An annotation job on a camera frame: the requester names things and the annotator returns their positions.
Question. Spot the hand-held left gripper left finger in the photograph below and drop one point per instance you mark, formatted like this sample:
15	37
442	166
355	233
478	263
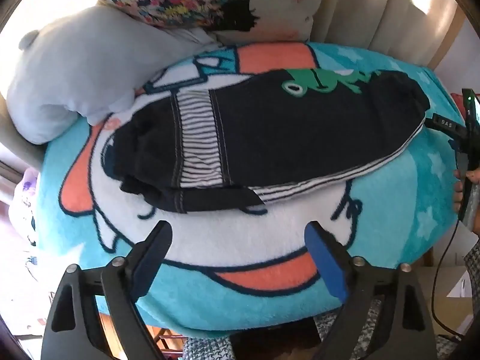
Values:
149	270

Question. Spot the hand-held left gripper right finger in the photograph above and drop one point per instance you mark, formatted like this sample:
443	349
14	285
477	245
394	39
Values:
326	266

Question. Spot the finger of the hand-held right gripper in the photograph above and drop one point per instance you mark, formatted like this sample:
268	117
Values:
445	123

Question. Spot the dark pants with striped lining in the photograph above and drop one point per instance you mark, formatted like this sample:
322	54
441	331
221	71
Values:
281	131

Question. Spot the person's right hand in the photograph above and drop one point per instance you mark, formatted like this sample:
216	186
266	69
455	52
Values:
458	195

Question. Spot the teal cartoon printed blanket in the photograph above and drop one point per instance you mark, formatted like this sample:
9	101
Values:
232	240

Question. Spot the person's houndstooth clothing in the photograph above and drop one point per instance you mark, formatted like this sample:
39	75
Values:
202	348

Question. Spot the cardboard box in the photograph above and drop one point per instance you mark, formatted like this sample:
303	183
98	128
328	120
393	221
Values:
450	311

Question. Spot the beige upholstered sofa back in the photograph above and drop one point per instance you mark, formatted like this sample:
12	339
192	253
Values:
375	7

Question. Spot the lavender printed cloth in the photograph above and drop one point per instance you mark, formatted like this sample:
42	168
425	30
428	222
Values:
26	202

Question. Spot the pale blue plush toy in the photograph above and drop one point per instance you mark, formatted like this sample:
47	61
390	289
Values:
82	75

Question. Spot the cream floral print pillow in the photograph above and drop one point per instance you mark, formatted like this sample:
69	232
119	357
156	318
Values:
180	0

